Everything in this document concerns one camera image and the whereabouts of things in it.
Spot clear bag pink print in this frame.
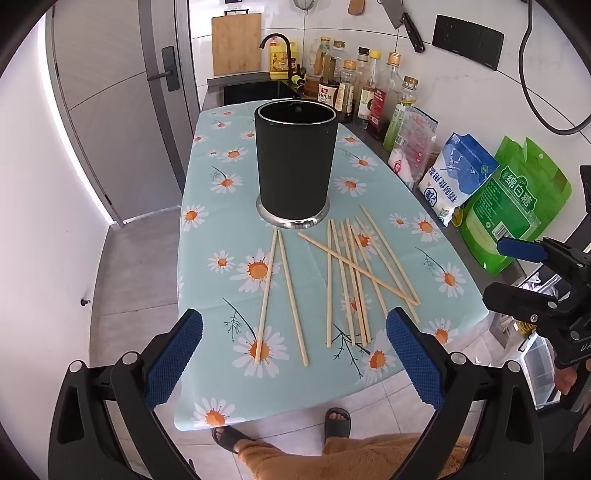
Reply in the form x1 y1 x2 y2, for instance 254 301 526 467
388 106 439 190

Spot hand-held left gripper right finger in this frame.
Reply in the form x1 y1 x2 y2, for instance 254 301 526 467
385 307 546 480

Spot dark grey slipper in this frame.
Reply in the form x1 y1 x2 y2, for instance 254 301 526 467
323 407 352 439
211 425 257 455

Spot daisy print tablecloth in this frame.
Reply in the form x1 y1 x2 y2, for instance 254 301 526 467
173 105 490 432

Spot wooden cutting board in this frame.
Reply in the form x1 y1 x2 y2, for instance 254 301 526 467
211 11 263 77

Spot cooking oil bottle green label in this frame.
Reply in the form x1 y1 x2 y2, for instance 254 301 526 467
383 76 420 153

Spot grey door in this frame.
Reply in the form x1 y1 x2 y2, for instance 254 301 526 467
46 0 206 229

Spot clear bottle yellow cap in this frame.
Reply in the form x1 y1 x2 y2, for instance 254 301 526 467
313 36 334 77

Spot small bottle orange cap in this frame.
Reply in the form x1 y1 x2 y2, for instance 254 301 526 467
337 59 360 124

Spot person's tan fleece pants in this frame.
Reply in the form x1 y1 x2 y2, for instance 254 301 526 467
238 431 472 480

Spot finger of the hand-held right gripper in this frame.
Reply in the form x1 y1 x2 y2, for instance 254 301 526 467
482 281 578 332
497 235 585 278

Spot blue and white bag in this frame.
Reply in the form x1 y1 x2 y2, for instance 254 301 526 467
418 133 500 227

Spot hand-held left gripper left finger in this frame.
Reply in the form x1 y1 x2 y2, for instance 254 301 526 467
48 308 205 480

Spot person's right hand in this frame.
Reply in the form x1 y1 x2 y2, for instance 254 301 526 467
555 367 577 396

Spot gold cap bottle red label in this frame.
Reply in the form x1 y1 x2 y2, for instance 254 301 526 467
367 52 403 141

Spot green bag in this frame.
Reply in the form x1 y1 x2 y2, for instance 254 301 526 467
459 136 573 277

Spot soy sauce bottle red label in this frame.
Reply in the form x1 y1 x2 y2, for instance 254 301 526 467
318 41 348 106

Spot black faucet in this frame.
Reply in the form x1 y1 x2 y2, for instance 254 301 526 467
259 33 301 81

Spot yellow dish soap bottle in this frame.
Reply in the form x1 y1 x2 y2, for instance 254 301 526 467
270 38 297 81

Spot group of wooden chopsticks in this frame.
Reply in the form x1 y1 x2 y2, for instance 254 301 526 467
253 204 422 367

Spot black cap bottle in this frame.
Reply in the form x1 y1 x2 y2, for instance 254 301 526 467
353 47 372 125

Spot black sink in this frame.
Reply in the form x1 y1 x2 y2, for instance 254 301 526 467
223 79 301 106

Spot black utensil holder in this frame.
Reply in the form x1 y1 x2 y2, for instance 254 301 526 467
255 99 339 230

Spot cleaver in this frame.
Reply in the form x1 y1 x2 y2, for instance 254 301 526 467
379 0 426 54

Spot black cable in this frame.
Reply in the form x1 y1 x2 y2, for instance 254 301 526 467
517 0 591 136

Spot clear plastic storage bin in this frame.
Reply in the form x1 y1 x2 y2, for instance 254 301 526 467
489 272 560 409

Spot black door lock handle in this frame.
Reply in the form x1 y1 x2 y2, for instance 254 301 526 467
147 46 182 92

